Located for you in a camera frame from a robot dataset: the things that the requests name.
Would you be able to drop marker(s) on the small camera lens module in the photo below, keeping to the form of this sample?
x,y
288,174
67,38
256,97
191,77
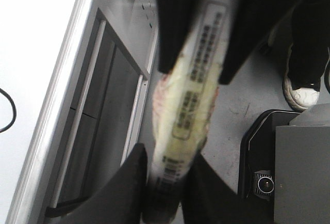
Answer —
x,y
263,184

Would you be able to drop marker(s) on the grey metal box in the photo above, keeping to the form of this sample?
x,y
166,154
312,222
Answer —
x,y
301,192

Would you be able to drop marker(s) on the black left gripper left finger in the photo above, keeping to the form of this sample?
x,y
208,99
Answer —
x,y
174,22

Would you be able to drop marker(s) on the grey metal cabinet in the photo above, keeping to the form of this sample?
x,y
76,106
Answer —
x,y
105,112

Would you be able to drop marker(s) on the white whiteboard marker pen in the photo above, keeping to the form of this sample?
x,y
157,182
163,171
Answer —
x,y
182,128

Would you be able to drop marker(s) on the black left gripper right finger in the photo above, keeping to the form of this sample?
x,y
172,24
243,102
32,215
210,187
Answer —
x,y
254,20

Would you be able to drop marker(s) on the white sneaker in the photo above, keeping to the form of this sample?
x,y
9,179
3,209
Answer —
x,y
299,97

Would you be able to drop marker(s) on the black trouser leg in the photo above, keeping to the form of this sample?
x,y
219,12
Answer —
x,y
310,34

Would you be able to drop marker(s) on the black robot base housing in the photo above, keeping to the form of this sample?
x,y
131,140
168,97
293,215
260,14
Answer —
x,y
257,149

